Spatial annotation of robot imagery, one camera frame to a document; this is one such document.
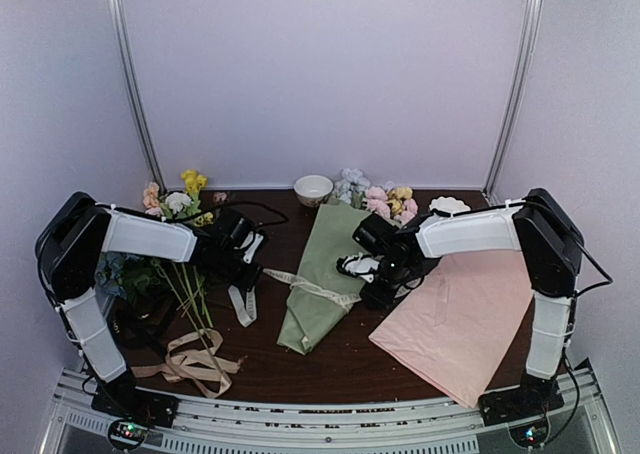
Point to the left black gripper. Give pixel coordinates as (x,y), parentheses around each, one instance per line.
(248,280)

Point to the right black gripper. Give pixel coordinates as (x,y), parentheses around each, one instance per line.
(380,298)

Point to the green wrapping paper sheet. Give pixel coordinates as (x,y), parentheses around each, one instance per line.
(320,297)

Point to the yellow fake flower stem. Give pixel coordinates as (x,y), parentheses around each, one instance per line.
(396,197)

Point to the pink carnation fake flower stem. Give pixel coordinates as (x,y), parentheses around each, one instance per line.
(375,202)

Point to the blue fake flower stem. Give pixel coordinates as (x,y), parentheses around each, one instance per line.
(351,187)

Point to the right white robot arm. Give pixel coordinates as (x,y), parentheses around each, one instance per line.
(535,226)

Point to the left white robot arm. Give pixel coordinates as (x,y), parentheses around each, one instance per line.
(90,247)

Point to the bunch of fake flowers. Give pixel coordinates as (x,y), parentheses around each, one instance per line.
(154,248)

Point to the pink wrapping paper sheet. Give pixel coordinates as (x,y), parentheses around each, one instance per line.
(455,329)

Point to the white scalloped dish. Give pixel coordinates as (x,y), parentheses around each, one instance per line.
(448,206)

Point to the tan plain ribbon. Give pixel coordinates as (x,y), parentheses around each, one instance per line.
(193,357)

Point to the white patterned ceramic bowl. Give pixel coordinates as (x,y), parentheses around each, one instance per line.
(313,190)

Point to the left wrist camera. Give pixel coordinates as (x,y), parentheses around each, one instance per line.
(252,243)

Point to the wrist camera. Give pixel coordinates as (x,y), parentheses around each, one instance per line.
(360,266)
(252,243)

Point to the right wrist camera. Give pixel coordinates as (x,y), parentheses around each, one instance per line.
(360,266)

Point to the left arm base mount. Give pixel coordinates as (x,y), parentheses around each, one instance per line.
(131,428)

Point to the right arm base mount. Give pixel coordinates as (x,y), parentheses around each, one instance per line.
(524,411)

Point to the right aluminium frame post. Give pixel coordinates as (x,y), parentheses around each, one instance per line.
(527,43)

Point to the aluminium frame post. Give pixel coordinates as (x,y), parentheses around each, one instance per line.
(527,43)
(118,16)

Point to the left aluminium frame post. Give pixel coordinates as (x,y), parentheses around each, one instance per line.
(118,16)

